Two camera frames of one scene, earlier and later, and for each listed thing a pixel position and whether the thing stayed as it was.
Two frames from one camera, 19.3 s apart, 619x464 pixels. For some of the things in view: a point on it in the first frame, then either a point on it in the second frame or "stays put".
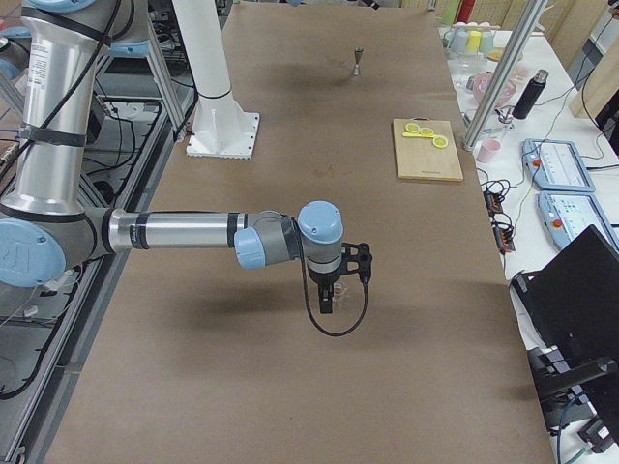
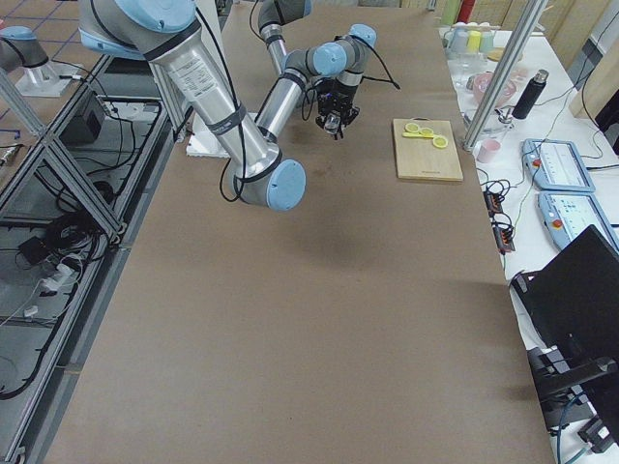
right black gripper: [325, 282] to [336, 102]
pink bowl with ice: [482, 82] stays put
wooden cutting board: [418, 159] stays put
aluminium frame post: [528, 19] stays put
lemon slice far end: [440, 141] stays put
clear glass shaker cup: [339, 289] to [332, 123]
